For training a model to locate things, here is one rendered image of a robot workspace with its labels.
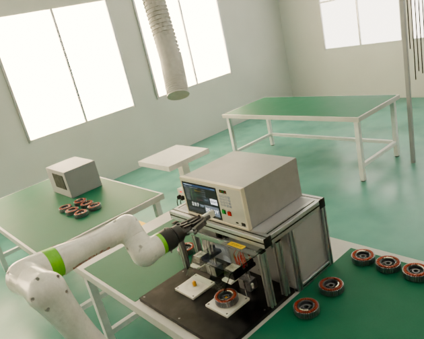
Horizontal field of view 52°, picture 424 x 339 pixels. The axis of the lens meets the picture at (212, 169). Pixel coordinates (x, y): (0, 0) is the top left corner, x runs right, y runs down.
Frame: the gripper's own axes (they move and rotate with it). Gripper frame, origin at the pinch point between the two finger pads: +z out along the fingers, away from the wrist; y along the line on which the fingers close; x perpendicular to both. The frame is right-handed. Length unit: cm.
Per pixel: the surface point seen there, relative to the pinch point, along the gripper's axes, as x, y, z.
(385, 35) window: -10, -249, 635
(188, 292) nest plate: -42.5, -18.7, -9.0
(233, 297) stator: -38.8, 8.5, -2.8
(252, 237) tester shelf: -9.4, 19.0, 6.6
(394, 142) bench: -101, -104, 362
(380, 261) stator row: -42, 47, 58
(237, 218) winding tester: -4.1, 8.1, 9.5
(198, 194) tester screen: 3.8, -16.2, 9.3
